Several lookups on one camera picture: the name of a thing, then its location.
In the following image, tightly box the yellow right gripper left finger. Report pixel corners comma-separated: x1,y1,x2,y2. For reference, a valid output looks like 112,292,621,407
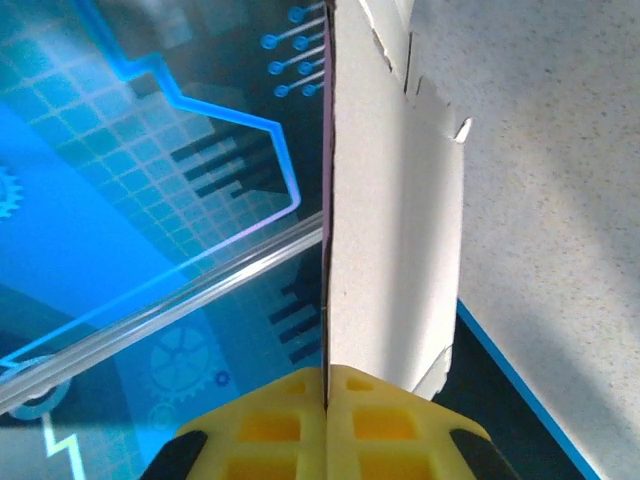
141,366,327,480

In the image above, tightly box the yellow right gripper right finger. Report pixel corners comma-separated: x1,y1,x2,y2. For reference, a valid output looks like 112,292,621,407
327,363,521,480

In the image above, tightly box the blue table edge strip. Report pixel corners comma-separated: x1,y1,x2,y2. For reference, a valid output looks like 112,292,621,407
455,298,604,480

